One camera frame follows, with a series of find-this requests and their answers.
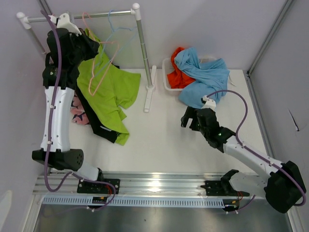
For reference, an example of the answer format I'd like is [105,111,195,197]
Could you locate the orange shorts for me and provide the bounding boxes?
[168,47,195,88]

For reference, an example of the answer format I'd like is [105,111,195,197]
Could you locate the light blue shorts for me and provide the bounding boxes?
[174,47,229,109]

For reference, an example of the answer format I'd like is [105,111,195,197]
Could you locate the lime green shorts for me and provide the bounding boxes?
[76,28,141,146]

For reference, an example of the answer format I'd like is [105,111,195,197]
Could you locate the black shorts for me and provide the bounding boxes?
[76,87,120,144]

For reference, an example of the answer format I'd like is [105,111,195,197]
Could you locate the blue wire hanger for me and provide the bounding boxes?
[95,9,137,72]

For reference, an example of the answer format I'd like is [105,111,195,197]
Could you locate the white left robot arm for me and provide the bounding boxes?
[32,28,105,193]

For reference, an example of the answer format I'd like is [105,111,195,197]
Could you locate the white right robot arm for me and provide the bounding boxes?
[181,107,307,213]

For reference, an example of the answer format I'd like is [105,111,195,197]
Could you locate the pink patterned shorts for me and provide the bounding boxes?
[70,93,90,125]

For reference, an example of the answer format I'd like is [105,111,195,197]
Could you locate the white plastic basket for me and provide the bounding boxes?
[162,55,218,91]

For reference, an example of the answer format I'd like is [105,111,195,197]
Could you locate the metal clothes rack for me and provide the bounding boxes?
[16,3,156,113]

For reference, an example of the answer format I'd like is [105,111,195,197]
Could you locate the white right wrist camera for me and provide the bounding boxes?
[201,95,216,110]

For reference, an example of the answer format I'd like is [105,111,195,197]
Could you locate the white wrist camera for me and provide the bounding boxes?
[201,95,216,110]
[48,13,82,36]

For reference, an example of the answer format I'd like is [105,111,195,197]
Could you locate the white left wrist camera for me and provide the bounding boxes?
[48,13,82,36]

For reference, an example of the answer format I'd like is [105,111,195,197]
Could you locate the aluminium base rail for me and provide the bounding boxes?
[32,172,266,200]

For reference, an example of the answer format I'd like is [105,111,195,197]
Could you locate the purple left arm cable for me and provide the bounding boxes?
[40,10,117,212]

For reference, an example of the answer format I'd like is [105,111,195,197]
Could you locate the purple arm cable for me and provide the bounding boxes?
[40,10,117,212]
[206,89,307,213]

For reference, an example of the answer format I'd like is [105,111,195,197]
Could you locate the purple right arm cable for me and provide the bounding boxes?
[206,89,307,213]

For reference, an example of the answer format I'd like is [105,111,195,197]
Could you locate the white slotted cable duct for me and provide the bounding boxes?
[42,195,225,208]

